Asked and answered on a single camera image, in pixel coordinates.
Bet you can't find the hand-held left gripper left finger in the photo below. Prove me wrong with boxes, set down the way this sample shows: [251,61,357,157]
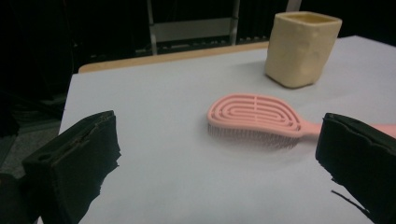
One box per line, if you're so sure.
[21,110,121,224]

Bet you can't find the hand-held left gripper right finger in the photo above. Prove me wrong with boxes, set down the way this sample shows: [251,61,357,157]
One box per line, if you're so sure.
[315,112,396,224]

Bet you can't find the pink hairbrush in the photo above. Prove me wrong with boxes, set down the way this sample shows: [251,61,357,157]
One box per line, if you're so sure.
[206,93,396,150]

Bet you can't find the cream square cup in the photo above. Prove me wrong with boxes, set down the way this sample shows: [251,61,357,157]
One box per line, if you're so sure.
[264,11,344,90]

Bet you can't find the grey metal stand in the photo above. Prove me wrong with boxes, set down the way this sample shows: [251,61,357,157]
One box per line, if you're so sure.
[146,0,241,56]

